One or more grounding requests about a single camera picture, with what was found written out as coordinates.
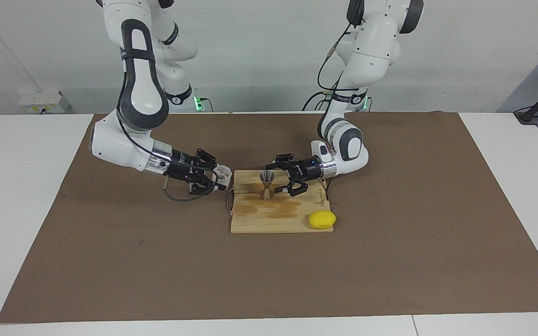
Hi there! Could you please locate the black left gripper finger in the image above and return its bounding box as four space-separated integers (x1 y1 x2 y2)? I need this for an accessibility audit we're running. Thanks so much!
274 181 309 197
266 153 298 172

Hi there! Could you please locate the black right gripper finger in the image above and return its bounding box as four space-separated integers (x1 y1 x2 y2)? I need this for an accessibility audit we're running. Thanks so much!
196 148 218 171
189 179 228 196

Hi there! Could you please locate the small clear glass cup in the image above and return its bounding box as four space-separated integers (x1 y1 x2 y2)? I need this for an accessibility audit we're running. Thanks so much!
214 164 232 185

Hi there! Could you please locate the steel double jigger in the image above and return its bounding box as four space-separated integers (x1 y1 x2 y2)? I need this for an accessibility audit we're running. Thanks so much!
260 170 276 200

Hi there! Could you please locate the yellow lemon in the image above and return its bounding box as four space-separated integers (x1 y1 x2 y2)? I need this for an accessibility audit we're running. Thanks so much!
308 210 337 230

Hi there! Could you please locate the large brown table mat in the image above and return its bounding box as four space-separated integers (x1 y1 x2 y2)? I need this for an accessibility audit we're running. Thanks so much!
0 112 538 324

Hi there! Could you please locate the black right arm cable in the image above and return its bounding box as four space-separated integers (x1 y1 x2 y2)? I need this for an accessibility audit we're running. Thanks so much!
163 175 220 203

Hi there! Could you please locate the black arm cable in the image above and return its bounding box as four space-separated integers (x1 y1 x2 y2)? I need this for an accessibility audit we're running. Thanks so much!
163 175 220 203
317 0 363 202

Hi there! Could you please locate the bamboo cutting board, metal handle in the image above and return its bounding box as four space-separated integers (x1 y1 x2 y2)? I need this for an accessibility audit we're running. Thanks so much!
226 169 334 234

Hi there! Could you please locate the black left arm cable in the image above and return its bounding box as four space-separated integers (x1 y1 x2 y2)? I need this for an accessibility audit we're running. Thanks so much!
317 0 363 202

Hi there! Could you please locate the white wall socket box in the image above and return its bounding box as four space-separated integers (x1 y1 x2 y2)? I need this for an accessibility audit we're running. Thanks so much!
18 90 70 114

